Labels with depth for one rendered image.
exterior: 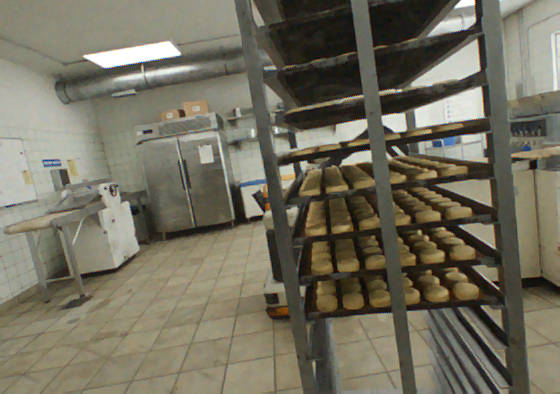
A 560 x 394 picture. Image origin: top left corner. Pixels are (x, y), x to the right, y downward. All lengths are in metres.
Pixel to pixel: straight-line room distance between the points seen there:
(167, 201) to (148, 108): 2.00
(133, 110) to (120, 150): 0.82
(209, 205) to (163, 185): 0.85
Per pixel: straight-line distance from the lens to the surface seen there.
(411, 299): 0.81
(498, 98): 0.75
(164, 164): 5.83
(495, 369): 0.98
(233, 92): 6.59
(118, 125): 7.11
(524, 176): 2.71
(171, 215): 5.90
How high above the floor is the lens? 1.25
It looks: 7 degrees down
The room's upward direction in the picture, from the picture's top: 10 degrees counter-clockwise
